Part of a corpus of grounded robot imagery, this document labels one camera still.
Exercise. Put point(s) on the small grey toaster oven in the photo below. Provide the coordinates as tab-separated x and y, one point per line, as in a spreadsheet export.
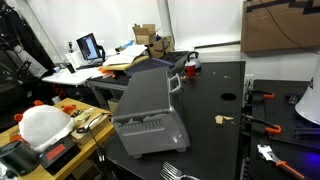
149	116

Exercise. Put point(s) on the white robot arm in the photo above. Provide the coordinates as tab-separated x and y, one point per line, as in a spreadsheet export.
308	106

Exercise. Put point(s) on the open laptop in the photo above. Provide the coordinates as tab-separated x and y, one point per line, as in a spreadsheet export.
92	53

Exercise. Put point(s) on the blue plastic bin lid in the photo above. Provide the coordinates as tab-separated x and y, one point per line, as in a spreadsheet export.
148	64

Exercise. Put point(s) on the red plastic cup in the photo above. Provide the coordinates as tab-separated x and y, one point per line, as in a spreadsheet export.
190	69

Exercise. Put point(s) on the grey electric kettle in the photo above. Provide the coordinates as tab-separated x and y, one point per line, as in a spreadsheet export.
192	56

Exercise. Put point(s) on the white paper stack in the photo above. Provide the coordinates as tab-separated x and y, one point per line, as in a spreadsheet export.
126	56

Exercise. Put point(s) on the cardboard box on desk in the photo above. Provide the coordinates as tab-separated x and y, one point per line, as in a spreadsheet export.
146	34

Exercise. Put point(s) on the wooden side table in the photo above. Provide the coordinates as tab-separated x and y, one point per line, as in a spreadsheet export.
103	133

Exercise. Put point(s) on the silver fork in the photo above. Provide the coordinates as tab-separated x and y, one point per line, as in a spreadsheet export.
169	172

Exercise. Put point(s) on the black kitchen scale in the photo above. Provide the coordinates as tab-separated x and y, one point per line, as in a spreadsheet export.
58	155

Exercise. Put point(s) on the large cardboard sheet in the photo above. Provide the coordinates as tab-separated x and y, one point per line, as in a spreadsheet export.
280	24

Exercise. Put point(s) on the orange handled clamp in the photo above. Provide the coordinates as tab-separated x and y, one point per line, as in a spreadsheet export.
268	127
260	95

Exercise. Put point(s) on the orange handled scraper tool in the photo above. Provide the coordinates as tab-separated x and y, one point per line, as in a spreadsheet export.
268	154

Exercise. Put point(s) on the orange handled clamp lower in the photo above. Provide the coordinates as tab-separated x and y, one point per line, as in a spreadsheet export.
268	127

